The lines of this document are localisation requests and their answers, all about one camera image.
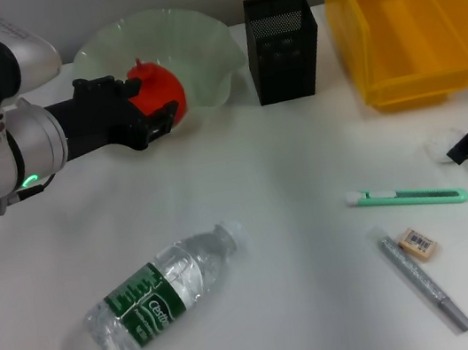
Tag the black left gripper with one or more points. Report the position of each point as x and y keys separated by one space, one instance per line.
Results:
x=94 y=117

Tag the red pomegranate toy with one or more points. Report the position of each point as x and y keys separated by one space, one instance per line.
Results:
x=161 y=86

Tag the white paper ball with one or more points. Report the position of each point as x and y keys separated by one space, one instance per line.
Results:
x=438 y=145

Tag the green utility knife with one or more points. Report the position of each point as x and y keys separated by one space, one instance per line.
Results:
x=400 y=199

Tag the clear green-label water bottle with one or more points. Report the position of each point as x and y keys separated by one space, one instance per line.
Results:
x=149 y=315

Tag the green glass fruit bowl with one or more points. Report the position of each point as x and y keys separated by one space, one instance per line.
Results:
x=205 y=54

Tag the beige eraser with barcode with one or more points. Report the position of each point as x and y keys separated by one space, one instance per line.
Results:
x=416 y=244

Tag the black mesh pen holder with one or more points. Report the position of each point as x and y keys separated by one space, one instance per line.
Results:
x=284 y=72

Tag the grey pen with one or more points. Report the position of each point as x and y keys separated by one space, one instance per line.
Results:
x=417 y=274

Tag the yellow plastic bin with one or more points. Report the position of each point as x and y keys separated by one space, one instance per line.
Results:
x=449 y=13

